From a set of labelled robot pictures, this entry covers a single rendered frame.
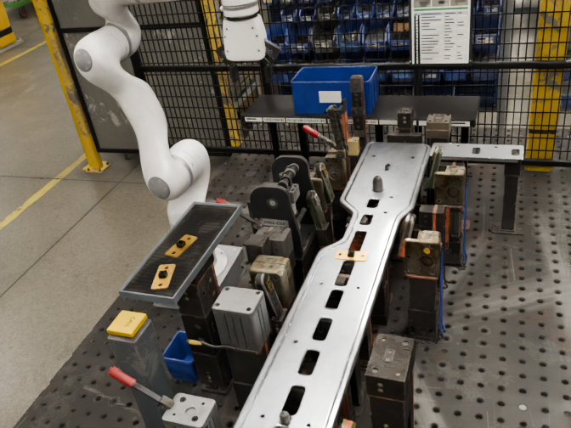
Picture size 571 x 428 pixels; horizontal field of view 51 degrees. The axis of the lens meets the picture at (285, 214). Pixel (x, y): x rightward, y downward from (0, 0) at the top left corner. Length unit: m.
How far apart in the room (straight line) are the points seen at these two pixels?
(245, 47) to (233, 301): 0.60
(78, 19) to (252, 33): 2.90
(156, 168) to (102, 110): 2.79
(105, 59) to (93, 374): 0.89
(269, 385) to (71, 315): 2.16
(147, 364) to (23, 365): 1.90
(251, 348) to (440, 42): 1.42
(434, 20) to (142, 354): 1.59
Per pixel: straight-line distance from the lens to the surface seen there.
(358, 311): 1.40
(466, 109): 2.27
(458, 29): 2.31
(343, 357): 1.30
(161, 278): 1.34
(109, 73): 1.65
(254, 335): 1.32
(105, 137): 4.57
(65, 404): 1.84
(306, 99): 2.31
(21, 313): 3.49
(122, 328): 1.25
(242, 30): 1.46
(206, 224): 1.49
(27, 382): 3.06
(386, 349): 1.27
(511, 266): 2.03
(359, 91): 2.17
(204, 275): 1.45
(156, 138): 1.71
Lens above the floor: 1.94
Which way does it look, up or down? 32 degrees down
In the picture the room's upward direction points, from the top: 9 degrees counter-clockwise
